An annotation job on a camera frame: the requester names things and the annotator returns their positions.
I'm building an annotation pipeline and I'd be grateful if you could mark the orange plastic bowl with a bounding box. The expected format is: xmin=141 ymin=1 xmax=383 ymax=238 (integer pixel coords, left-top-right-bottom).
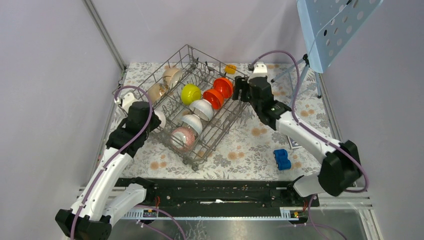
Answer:
xmin=213 ymin=77 xmax=234 ymax=99
xmin=203 ymin=88 xmax=225 ymax=110

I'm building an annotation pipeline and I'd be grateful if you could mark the white ribbed ceramic bowl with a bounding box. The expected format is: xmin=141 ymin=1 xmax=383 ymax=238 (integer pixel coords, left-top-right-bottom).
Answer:
xmin=189 ymin=99 xmax=215 ymax=121

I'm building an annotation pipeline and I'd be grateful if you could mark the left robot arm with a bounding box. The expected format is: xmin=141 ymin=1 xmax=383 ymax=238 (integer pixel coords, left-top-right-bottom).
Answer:
xmin=55 ymin=101 xmax=161 ymax=240

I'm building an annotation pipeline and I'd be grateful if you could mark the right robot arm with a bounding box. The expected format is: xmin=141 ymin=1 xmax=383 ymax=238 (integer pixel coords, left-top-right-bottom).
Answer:
xmin=232 ymin=76 xmax=365 ymax=206

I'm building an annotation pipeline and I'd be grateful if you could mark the yellow plastic toy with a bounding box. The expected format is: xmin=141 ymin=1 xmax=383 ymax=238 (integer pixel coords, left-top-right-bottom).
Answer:
xmin=224 ymin=64 xmax=237 ymax=75

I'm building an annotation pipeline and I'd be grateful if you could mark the beige floral ceramic bowl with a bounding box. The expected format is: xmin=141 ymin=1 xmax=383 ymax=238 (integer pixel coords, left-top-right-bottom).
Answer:
xmin=147 ymin=82 xmax=169 ymax=104

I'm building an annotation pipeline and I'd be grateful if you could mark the small white ceramic bowl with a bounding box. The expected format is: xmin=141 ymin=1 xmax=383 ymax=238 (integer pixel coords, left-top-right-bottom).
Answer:
xmin=154 ymin=109 xmax=167 ymax=133

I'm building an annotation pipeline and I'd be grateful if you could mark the beige ribbed ceramic bowl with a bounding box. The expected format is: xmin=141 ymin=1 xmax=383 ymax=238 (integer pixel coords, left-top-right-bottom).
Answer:
xmin=162 ymin=67 xmax=183 ymax=90

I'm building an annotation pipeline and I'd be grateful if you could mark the yellow-green plastic bowl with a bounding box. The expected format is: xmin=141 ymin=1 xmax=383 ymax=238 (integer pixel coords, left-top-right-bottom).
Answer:
xmin=181 ymin=83 xmax=202 ymax=106

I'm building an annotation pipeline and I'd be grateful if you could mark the floral tablecloth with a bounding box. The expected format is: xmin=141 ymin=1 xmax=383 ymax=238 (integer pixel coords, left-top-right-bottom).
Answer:
xmin=120 ymin=62 xmax=333 ymax=181

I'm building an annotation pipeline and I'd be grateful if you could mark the blue playing card box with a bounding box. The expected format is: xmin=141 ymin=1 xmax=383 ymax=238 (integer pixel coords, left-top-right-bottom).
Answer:
xmin=287 ymin=136 xmax=302 ymax=150

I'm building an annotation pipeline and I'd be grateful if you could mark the blue toy car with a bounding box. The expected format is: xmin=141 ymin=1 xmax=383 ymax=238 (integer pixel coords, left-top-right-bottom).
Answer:
xmin=273 ymin=149 xmax=292 ymax=171

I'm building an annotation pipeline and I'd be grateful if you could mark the light blue perforated stand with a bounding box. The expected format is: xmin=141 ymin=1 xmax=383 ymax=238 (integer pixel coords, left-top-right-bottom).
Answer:
xmin=270 ymin=0 xmax=385 ymax=99

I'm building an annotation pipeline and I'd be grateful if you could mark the grey wire dish rack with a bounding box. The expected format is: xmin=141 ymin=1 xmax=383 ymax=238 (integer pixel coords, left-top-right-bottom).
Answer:
xmin=123 ymin=45 xmax=246 ymax=171

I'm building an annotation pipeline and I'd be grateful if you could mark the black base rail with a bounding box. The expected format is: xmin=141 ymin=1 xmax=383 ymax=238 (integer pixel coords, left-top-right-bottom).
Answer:
xmin=115 ymin=177 xmax=320 ymax=218

